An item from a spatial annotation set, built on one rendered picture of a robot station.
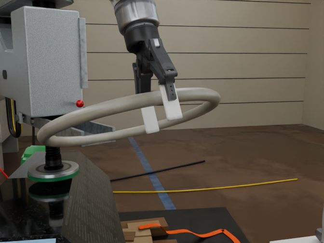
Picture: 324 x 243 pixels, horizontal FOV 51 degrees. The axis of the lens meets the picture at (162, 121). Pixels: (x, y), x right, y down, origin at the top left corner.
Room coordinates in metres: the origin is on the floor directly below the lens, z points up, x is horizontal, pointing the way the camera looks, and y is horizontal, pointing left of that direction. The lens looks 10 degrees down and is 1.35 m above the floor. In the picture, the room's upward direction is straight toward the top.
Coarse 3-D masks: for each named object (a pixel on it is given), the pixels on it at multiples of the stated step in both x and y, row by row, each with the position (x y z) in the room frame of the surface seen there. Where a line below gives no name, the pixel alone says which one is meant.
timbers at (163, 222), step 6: (126, 222) 2.47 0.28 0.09; (132, 222) 2.47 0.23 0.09; (162, 222) 2.47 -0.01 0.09; (126, 228) 2.38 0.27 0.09; (156, 228) 2.39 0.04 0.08; (168, 228) 2.41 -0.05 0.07; (156, 234) 2.39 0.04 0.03; (162, 234) 2.40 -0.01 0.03; (168, 234) 2.41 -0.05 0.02; (162, 240) 2.18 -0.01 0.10; (168, 240) 2.18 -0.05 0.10; (174, 240) 2.18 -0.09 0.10
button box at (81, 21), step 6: (78, 18) 1.40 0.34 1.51; (84, 18) 1.41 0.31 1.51; (84, 24) 1.41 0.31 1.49; (84, 30) 1.41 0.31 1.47; (84, 36) 1.41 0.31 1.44; (84, 42) 1.41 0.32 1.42; (84, 48) 1.41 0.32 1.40; (84, 54) 1.41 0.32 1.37; (84, 60) 1.41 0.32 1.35; (84, 66) 1.40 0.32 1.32; (84, 72) 1.40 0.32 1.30; (84, 78) 1.40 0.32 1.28; (84, 84) 1.40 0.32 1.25
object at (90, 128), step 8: (16, 120) 1.51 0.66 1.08; (24, 120) 1.54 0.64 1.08; (32, 120) 1.41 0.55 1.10; (40, 120) 1.34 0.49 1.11; (48, 120) 1.27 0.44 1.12; (72, 128) 1.08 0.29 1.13; (80, 128) 1.30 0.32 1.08; (88, 128) 1.24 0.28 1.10; (96, 128) 1.18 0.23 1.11; (104, 128) 1.13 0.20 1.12; (112, 128) 1.09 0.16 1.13; (64, 136) 1.14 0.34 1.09; (88, 144) 1.04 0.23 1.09
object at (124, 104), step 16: (128, 96) 0.68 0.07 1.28; (144, 96) 0.68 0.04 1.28; (160, 96) 0.68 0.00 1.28; (192, 96) 0.73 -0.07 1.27; (208, 96) 0.77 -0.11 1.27; (80, 112) 0.68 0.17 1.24; (96, 112) 0.67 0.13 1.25; (112, 112) 0.67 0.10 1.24; (192, 112) 1.02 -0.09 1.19; (48, 128) 0.72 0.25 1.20; (64, 128) 0.70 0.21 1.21; (128, 128) 1.11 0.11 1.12; (144, 128) 1.10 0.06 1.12; (160, 128) 1.10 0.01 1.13; (48, 144) 0.85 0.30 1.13; (64, 144) 0.94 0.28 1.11; (80, 144) 1.01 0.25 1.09
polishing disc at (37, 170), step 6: (42, 162) 1.49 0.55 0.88; (66, 162) 1.49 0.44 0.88; (72, 162) 1.49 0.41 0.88; (30, 168) 1.41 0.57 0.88; (36, 168) 1.41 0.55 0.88; (42, 168) 1.41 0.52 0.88; (66, 168) 1.41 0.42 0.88; (72, 168) 1.41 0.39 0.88; (78, 168) 1.43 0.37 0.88; (30, 174) 1.35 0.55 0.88; (36, 174) 1.33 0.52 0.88; (42, 174) 1.33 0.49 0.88; (48, 174) 1.33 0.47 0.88; (54, 174) 1.33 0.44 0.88; (60, 174) 1.33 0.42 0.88; (66, 174) 1.35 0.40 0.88
